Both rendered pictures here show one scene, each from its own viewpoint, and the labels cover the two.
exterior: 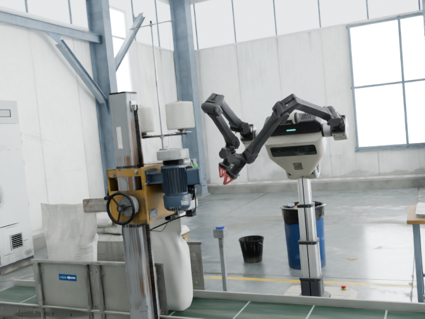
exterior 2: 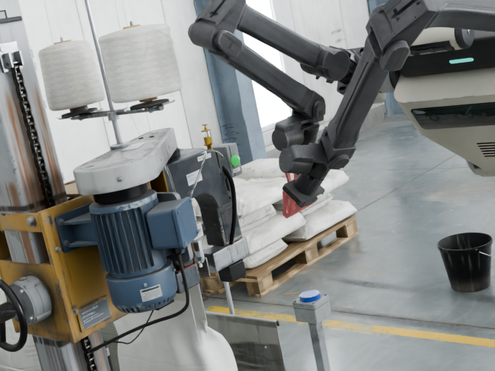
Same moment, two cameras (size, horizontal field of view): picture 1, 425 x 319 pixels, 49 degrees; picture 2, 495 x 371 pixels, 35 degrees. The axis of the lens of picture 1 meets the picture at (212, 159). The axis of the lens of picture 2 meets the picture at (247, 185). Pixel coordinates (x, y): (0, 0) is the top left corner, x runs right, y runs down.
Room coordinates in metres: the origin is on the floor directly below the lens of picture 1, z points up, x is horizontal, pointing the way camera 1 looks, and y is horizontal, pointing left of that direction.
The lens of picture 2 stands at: (1.08, -0.56, 1.66)
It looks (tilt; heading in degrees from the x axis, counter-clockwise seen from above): 12 degrees down; 18
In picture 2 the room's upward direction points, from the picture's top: 11 degrees counter-clockwise
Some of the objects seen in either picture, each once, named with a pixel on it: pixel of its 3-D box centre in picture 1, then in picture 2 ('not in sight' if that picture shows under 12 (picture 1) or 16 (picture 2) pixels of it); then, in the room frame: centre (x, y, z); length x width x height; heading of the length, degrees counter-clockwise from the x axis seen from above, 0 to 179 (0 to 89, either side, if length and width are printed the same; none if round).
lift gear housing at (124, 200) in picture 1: (128, 206); (27, 300); (2.56, 0.48, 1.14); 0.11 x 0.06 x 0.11; 66
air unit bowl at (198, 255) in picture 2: not in sight; (197, 251); (2.90, 0.19, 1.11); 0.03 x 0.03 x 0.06
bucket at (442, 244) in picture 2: (252, 249); (467, 263); (5.34, -0.36, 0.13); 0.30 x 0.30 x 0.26
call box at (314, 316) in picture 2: (220, 232); (311, 308); (3.19, -0.01, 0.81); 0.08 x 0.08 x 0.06; 66
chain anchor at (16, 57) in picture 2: (135, 106); (12, 56); (2.62, 0.40, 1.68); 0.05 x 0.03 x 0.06; 156
